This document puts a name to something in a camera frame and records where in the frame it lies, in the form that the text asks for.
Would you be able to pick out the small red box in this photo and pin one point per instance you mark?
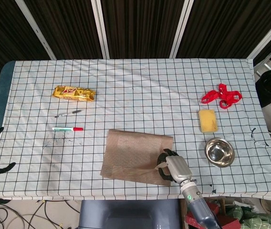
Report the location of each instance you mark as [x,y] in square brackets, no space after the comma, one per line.
[228,223]

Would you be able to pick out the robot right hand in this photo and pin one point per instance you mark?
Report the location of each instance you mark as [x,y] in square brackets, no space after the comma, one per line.
[178,168]

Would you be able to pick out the black pen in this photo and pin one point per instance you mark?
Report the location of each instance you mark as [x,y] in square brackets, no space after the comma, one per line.
[68,113]

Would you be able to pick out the checkered white tablecloth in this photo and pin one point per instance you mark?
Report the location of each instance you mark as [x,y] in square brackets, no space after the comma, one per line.
[135,83]

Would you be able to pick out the yellow sponge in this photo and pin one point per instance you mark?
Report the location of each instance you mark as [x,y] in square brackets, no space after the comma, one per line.
[208,120]

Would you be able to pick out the dark slatted screen panel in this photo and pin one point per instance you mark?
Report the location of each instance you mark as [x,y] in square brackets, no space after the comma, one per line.
[226,28]
[140,28]
[2,35]
[66,28]

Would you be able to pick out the red ribbon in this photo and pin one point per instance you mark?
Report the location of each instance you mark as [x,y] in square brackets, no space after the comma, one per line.
[226,95]

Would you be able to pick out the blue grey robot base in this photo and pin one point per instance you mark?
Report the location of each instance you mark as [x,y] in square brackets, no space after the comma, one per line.
[126,214]

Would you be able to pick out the wooden crate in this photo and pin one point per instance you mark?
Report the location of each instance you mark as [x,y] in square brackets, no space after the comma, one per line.
[183,210]

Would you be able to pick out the gold snack packet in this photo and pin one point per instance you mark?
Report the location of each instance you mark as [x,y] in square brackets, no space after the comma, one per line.
[73,93]

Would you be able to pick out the brown woven placemat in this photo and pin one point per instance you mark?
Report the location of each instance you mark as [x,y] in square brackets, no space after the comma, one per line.
[130,155]

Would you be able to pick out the red capped white marker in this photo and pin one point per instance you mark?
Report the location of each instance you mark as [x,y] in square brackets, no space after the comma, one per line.
[66,128]

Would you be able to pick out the white screen frame post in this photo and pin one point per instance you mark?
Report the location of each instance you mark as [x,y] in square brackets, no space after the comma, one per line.
[36,29]
[101,28]
[182,28]
[266,35]

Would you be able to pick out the metal bowl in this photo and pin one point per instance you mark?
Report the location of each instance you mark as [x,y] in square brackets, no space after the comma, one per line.
[219,152]

